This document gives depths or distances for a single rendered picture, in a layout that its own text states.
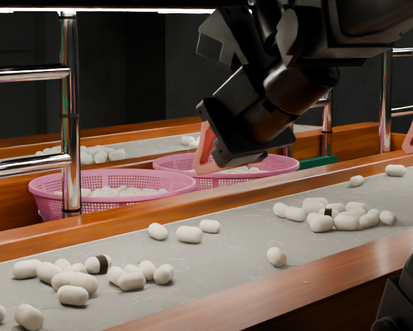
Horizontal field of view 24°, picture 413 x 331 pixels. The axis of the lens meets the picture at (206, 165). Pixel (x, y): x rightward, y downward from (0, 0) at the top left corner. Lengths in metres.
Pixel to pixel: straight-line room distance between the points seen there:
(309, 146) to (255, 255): 1.01
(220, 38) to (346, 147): 1.38
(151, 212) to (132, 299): 0.34
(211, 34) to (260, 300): 0.27
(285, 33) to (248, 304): 0.26
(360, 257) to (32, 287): 0.36
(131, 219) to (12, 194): 0.33
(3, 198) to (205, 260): 0.50
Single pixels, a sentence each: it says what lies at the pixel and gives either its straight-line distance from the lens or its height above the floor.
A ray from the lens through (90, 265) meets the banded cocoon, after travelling 1.10.
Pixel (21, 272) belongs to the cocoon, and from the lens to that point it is 1.09.
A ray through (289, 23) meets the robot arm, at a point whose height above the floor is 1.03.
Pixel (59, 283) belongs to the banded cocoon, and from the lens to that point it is 1.04.
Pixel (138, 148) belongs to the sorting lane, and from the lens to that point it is 2.13.
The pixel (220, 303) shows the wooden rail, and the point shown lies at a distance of 0.91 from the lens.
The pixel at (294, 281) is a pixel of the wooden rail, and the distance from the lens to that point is 0.99.
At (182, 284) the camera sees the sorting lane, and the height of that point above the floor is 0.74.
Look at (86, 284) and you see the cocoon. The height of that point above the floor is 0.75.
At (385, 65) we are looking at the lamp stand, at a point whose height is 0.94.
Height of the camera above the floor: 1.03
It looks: 9 degrees down
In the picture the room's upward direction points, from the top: straight up
